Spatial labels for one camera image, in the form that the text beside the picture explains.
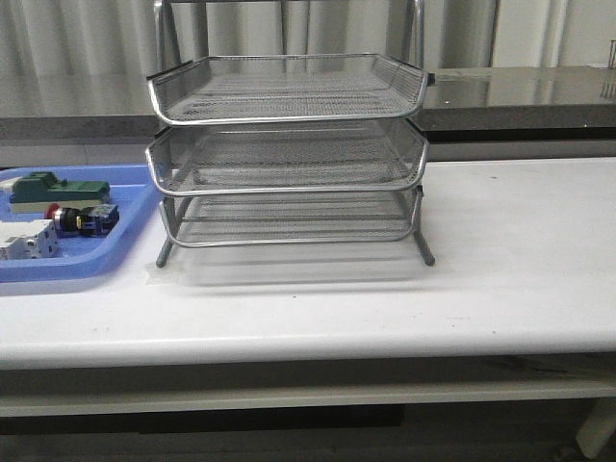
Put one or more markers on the silver mesh tray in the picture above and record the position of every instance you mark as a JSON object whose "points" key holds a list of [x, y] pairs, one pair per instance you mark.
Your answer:
{"points": [[290, 218], [287, 88], [296, 157]]}

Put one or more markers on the red emergency stop button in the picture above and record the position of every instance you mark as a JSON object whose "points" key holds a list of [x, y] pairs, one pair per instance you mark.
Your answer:
{"points": [[94, 221]]}

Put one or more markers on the blue plastic tray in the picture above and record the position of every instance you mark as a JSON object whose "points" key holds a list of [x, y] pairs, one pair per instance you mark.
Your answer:
{"points": [[135, 196]]}

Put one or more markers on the dark countertop bench behind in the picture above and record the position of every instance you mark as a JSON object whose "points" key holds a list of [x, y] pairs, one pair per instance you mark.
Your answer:
{"points": [[464, 104]]}

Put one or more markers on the white circuit breaker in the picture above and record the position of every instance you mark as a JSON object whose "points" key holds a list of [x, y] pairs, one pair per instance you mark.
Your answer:
{"points": [[28, 239]]}

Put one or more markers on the green and beige module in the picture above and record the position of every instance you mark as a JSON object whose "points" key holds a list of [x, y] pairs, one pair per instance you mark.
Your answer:
{"points": [[37, 190]]}

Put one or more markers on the white table leg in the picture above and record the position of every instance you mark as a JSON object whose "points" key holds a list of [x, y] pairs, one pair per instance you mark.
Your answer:
{"points": [[597, 429]]}

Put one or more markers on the silver metal rack frame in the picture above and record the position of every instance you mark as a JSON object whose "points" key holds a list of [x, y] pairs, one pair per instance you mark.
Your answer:
{"points": [[413, 32]]}

